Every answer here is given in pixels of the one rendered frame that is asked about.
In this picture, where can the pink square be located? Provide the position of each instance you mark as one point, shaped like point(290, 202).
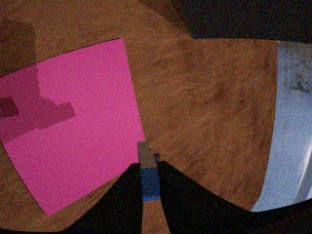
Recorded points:
point(70, 123)

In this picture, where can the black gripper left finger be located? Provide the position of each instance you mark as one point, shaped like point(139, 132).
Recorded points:
point(119, 211)

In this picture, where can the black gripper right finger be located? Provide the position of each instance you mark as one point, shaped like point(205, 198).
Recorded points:
point(192, 209)

